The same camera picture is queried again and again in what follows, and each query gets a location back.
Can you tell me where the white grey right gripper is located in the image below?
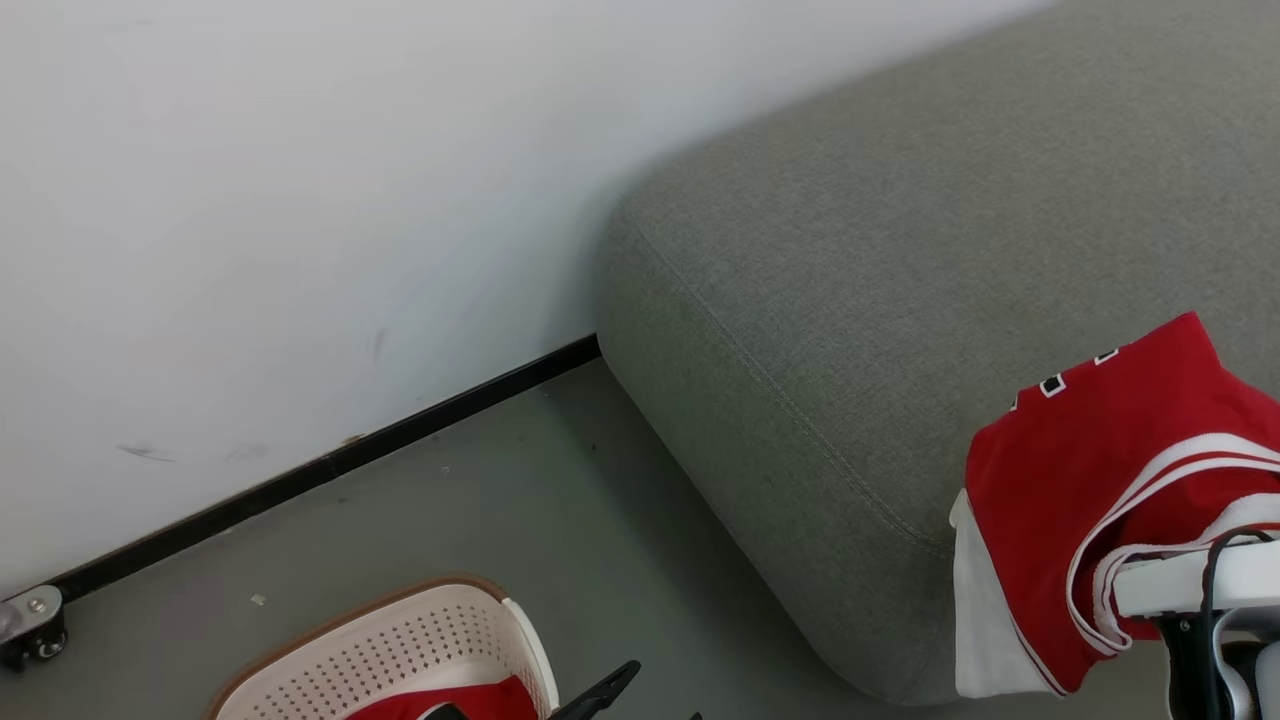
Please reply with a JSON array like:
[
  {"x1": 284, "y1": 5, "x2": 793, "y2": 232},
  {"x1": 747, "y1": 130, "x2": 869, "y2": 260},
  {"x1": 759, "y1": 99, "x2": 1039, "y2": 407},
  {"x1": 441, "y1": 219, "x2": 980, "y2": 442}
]
[{"x1": 1113, "y1": 540, "x2": 1280, "y2": 720}]

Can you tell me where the black caster wheel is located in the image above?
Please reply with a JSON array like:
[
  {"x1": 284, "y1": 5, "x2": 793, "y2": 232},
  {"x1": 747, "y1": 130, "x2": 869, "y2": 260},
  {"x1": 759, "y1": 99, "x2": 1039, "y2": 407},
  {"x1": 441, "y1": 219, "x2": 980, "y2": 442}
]
[{"x1": 0, "y1": 625, "x2": 69, "y2": 671}]

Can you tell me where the grey fabric sofa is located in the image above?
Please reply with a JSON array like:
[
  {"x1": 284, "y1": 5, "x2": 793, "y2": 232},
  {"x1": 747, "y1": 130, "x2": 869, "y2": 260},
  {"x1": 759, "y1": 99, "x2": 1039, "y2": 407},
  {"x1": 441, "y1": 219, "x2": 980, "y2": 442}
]
[{"x1": 595, "y1": 0, "x2": 1280, "y2": 707}]

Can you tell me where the black baseboard strip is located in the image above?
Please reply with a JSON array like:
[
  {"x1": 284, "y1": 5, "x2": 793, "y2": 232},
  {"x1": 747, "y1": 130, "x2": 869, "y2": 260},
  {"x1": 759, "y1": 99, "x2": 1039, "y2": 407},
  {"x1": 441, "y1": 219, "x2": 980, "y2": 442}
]
[{"x1": 45, "y1": 334, "x2": 601, "y2": 604}]

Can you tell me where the plain red garment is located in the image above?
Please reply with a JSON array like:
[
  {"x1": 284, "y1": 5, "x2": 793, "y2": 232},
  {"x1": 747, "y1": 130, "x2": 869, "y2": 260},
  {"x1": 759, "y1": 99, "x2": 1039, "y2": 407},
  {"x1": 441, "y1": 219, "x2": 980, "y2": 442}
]
[{"x1": 345, "y1": 675, "x2": 541, "y2": 720}]

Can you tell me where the grey metal partition frame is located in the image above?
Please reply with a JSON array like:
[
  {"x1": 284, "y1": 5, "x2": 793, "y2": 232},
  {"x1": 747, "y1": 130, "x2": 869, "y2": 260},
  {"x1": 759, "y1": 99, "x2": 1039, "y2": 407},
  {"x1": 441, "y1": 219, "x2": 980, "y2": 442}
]
[{"x1": 0, "y1": 585, "x2": 66, "y2": 646}]

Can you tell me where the red white striped jersey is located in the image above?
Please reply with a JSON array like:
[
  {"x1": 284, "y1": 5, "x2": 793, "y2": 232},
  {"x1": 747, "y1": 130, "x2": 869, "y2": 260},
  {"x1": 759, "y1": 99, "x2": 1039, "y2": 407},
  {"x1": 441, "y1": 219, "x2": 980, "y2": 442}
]
[{"x1": 948, "y1": 312, "x2": 1280, "y2": 699}]

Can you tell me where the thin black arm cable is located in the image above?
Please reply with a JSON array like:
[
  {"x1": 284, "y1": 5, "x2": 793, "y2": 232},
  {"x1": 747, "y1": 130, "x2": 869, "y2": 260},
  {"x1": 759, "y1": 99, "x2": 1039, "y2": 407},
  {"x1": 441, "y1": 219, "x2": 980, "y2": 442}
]
[{"x1": 1198, "y1": 528, "x2": 1276, "y2": 720}]

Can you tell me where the cream perforated plastic laundry basket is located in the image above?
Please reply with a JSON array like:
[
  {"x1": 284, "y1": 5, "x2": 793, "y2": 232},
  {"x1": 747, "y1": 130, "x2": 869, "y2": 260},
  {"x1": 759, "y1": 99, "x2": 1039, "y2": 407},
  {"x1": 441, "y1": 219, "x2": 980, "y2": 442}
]
[{"x1": 205, "y1": 575, "x2": 561, "y2": 720}]

